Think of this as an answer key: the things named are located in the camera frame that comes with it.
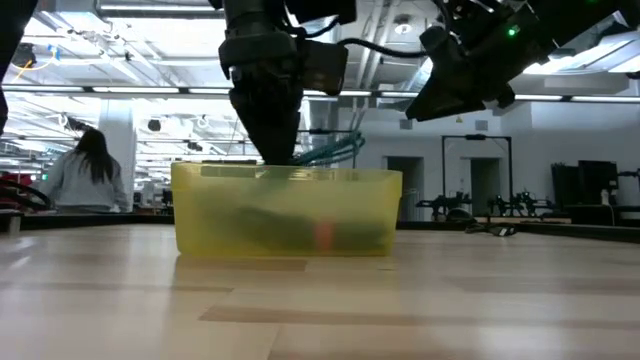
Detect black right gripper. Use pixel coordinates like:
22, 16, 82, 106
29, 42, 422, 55
405, 0, 556, 122

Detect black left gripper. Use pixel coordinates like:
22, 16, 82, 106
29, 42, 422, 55
218, 27, 304, 166

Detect teal cable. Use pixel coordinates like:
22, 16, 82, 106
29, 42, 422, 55
292, 130, 367, 167

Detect green and orange object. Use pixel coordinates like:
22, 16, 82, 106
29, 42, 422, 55
199, 197, 390, 253

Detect translucent yellow plastic bin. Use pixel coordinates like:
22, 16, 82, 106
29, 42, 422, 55
170, 160, 404, 259

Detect dark grey door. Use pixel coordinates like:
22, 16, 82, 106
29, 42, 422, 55
469, 157, 503, 216
384, 155, 425, 221

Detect overhead light bar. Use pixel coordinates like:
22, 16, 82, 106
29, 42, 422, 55
0, 84, 640, 104

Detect white building pillar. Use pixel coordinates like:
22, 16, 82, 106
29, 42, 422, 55
97, 99, 139, 211

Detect wooden robot workbench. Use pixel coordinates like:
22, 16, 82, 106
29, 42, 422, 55
474, 214, 572, 225

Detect black upright panels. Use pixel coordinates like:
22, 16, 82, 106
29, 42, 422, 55
551, 159, 620, 207

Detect black desk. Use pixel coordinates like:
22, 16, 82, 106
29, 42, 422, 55
564, 203, 640, 226

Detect person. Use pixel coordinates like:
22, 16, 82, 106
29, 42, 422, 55
38, 128, 130, 214

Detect grey table clamp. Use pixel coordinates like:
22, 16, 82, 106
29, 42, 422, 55
0, 209, 24, 235

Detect black camera cable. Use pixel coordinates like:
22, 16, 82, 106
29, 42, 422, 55
284, 19, 432, 59

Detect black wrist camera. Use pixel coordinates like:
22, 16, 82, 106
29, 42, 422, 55
299, 39, 350, 97

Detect black cable loop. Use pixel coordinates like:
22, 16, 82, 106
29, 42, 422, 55
464, 223, 519, 238

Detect black curved cable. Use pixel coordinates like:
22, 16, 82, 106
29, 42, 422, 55
0, 177, 52, 211

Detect black ceiling cable reel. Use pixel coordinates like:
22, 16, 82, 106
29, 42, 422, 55
10, 43, 37, 70

